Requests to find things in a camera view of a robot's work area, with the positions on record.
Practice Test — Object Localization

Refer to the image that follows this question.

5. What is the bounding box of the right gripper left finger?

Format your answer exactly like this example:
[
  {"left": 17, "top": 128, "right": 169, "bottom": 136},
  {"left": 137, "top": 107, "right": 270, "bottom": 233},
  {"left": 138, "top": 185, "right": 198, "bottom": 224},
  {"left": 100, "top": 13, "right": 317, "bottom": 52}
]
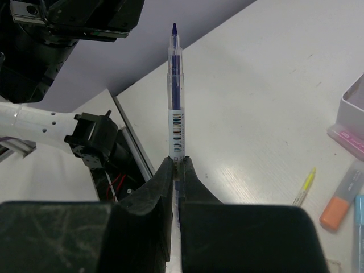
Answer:
[{"left": 1, "top": 158, "right": 174, "bottom": 272}]

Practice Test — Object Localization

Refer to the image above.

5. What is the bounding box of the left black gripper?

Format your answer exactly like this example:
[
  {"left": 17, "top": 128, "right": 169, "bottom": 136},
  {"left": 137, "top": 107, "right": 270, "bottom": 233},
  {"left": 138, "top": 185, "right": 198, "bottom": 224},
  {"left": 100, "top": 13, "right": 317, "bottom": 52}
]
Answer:
[{"left": 8, "top": 1, "right": 144, "bottom": 44}]

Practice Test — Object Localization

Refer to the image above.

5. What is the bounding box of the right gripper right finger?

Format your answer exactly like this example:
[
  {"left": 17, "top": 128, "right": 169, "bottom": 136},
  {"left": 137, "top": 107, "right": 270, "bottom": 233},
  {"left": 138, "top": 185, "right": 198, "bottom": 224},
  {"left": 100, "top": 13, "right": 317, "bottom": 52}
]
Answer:
[{"left": 179, "top": 157, "right": 329, "bottom": 272}]

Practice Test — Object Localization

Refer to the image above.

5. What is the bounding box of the blue clear pen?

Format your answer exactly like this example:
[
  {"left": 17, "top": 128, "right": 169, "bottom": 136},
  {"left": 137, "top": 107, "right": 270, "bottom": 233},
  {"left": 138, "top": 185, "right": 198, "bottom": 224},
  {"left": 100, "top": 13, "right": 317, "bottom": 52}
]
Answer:
[{"left": 167, "top": 23, "right": 185, "bottom": 227}]

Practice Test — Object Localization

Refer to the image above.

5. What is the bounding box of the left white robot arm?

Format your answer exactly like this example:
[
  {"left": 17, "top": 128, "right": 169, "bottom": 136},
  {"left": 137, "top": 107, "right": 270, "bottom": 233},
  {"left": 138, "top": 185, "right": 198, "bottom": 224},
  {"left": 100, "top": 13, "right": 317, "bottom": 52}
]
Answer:
[{"left": 1, "top": 1, "right": 144, "bottom": 169}]

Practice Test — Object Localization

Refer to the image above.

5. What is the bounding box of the yellow pen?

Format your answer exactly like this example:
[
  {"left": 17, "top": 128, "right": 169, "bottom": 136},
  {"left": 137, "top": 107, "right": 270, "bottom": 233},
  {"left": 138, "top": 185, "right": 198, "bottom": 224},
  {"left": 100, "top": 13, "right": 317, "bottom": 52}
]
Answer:
[{"left": 292, "top": 167, "right": 316, "bottom": 207}]

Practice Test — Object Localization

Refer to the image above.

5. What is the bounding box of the light blue highlighter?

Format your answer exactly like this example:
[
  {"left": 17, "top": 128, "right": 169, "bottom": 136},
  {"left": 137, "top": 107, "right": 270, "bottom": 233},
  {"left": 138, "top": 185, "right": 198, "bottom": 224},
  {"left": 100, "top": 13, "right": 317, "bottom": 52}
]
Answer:
[{"left": 353, "top": 195, "right": 363, "bottom": 272}]

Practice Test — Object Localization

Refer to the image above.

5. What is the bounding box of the pink highlighter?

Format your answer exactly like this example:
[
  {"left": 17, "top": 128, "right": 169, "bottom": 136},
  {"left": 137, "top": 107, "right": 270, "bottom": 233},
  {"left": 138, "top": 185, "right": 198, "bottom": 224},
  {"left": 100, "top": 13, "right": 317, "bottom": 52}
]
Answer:
[{"left": 327, "top": 124, "right": 363, "bottom": 161}]

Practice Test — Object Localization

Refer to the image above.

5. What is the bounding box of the left white divided container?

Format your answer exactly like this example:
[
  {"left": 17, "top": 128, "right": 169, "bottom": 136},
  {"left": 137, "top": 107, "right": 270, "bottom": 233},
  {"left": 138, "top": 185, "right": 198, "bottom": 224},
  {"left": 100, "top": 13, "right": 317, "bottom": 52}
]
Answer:
[{"left": 336, "top": 74, "right": 363, "bottom": 137}]

